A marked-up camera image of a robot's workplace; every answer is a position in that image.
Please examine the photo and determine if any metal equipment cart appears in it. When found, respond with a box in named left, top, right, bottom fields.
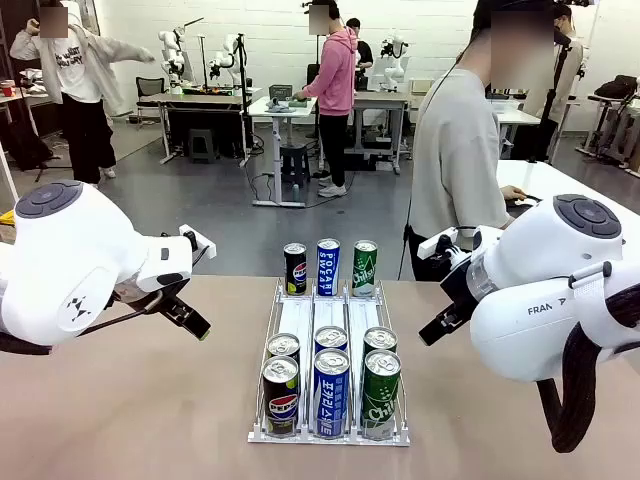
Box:
left=574, top=92, right=640, bottom=179

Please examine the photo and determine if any large white table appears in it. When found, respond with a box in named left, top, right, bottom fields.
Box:
left=495, top=159, right=640, bottom=231

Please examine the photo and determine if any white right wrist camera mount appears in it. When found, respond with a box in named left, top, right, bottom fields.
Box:
left=417, top=226, right=474, bottom=262

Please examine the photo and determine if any black bag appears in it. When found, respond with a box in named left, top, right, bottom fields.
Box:
left=593, top=74, right=640, bottom=100

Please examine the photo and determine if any black tripod pole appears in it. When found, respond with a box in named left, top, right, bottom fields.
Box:
left=233, top=32, right=252, bottom=169

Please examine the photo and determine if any black round stool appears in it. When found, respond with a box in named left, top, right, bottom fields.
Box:
left=278, top=143, right=312, bottom=190

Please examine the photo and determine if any grey background work table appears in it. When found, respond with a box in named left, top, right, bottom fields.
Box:
left=137, top=88, right=262, bottom=167

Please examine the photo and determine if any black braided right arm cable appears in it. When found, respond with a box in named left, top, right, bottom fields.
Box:
left=537, top=284, right=640, bottom=454

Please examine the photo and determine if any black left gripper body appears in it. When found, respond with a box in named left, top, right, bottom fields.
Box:
left=112, top=277, right=190, bottom=315

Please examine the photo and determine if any black Pepsi can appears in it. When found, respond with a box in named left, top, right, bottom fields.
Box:
left=266, top=332, right=301, bottom=366
left=262, top=355, right=300, bottom=439
left=283, top=242, right=308, bottom=296

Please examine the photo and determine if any person in pink hoodie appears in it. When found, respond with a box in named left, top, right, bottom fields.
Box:
left=301, top=0, right=362, bottom=199

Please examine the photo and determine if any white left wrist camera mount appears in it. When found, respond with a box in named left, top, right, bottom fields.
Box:
left=178, top=224, right=217, bottom=260

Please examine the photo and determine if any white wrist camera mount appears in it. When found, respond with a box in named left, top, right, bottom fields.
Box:
left=178, top=224, right=217, bottom=260
left=417, top=226, right=474, bottom=262

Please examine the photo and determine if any person in grey cardigan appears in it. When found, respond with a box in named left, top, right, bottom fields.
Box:
left=9, top=0, right=157, bottom=185

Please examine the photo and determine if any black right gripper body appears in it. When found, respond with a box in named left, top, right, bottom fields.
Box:
left=439, top=256, right=484, bottom=314

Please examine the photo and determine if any blue Pocari Sweat can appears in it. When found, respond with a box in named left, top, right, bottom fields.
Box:
left=314, top=325, right=349, bottom=356
left=316, top=238, right=342, bottom=297
left=313, top=348, right=351, bottom=440

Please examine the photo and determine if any person in beige shirt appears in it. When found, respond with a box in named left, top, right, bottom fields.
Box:
left=524, top=3, right=587, bottom=161

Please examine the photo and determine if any person in black shirt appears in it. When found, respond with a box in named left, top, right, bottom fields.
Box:
left=346, top=17, right=375, bottom=71

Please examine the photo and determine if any white height-adjustable desk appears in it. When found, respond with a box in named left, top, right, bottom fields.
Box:
left=247, top=94, right=321, bottom=208

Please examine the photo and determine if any white can dispenser rack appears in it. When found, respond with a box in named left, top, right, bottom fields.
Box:
left=247, top=277, right=412, bottom=446

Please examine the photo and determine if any grey plastic stool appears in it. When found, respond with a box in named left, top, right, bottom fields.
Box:
left=188, top=128, right=218, bottom=165

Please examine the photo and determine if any black office chair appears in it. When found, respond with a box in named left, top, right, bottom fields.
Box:
left=135, top=76, right=167, bottom=124

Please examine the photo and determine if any white background desk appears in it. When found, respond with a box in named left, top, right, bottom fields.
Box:
left=487, top=97, right=542, bottom=161

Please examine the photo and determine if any grey metal-legged table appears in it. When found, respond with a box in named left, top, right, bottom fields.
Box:
left=352, top=89, right=410, bottom=175

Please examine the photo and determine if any green Chilsung cider can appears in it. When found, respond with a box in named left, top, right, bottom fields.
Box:
left=362, top=349, right=403, bottom=441
left=352, top=240, right=379, bottom=298
left=363, top=326, right=399, bottom=357

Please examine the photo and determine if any black camera tripod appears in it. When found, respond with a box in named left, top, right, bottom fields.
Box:
left=541, top=29, right=576, bottom=166

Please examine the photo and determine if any person in grey sweatshirt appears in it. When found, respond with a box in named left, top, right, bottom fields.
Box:
left=409, top=0, right=556, bottom=282

